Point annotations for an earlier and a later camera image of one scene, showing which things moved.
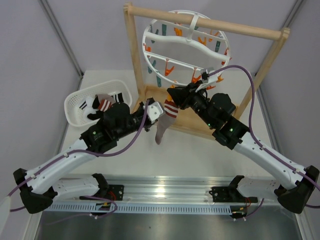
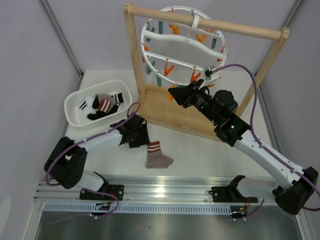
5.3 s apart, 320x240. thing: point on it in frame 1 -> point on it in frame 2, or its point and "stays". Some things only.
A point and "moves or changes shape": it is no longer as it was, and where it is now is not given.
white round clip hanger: (185, 53) moves or changes shape
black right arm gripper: (183, 96) stays
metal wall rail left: (48, 10) stays
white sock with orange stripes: (106, 101) stays
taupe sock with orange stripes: (166, 120) -> (155, 158)
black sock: (98, 114) stays
